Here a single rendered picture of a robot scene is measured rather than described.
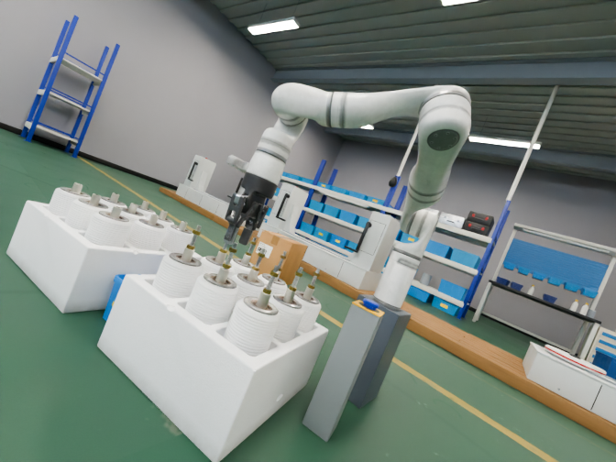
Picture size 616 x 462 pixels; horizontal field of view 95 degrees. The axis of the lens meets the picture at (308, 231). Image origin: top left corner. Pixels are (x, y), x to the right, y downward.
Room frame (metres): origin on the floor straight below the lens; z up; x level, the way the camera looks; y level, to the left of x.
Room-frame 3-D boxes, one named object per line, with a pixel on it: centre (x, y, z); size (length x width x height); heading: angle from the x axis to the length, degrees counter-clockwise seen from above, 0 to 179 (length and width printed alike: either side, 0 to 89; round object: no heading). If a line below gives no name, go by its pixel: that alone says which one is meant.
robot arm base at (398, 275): (0.92, -0.33, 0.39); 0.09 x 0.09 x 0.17; 53
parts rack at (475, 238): (6.14, -0.62, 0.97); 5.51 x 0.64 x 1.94; 53
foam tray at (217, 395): (0.73, 0.09, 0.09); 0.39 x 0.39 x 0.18; 65
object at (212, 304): (0.62, 0.14, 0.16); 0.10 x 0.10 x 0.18
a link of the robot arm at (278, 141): (0.63, 0.14, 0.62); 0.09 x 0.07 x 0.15; 168
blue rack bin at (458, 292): (4.65, -2.59, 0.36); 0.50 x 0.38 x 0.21; 144
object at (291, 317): (0.68, -0.02, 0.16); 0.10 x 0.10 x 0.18
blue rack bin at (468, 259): (4.65, -2.57, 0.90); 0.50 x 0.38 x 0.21; 143
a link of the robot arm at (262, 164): (0.63, 0.16, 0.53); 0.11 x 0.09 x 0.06; 76
